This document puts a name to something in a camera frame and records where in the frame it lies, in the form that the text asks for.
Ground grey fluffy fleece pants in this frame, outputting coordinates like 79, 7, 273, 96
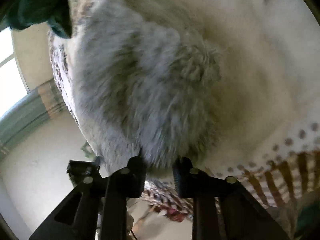
72, 0, 220, 172

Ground teal striped left curtain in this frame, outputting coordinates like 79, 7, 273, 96
1, 79, 67, 160

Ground white framed window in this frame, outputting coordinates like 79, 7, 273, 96
0, 28, 28, 116

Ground dark green velvet blanket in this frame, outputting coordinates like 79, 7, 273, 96
1, 0, 72, 38

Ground floral fleece bed blanket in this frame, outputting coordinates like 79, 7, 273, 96
49, 0, 319, 212

